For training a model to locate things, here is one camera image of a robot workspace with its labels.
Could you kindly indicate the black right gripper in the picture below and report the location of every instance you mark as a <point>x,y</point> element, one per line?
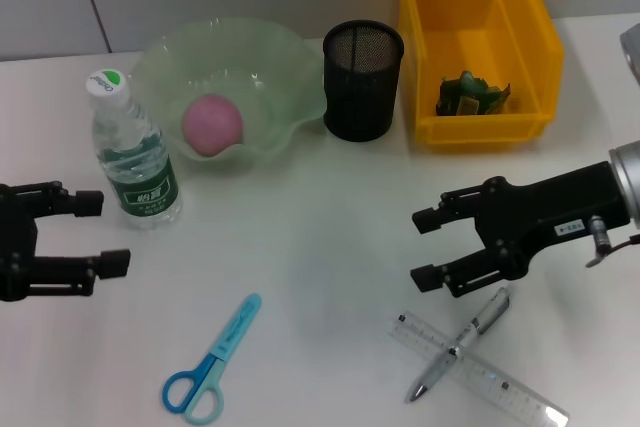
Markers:
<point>550,219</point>

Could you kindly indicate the green plastic wrapper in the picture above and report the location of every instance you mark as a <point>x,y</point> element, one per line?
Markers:
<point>470,97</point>

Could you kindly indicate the green glass fruit plate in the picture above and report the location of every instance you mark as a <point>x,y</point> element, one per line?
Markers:
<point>280,77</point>

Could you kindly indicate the pink peach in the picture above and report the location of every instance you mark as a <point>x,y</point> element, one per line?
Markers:
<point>212,124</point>

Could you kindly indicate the clear water bottle green label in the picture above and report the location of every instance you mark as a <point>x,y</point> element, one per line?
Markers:
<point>135,157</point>

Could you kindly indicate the clear plastic ruler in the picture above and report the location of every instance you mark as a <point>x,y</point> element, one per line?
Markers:
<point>520,389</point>

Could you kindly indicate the black mesh pen holder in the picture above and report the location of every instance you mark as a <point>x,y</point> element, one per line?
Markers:
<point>360,92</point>

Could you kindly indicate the blue scissors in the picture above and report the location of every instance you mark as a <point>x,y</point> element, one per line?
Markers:
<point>230,332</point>

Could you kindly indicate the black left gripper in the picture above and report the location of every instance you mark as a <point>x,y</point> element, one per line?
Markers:
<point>17,247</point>

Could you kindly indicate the yellow plastic bin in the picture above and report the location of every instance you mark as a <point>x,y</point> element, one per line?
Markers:
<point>480,37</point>

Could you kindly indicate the silver clear pen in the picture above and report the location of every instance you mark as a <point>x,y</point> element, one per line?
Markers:
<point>465,337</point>

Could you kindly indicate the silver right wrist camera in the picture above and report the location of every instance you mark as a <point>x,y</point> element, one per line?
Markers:
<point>632,52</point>

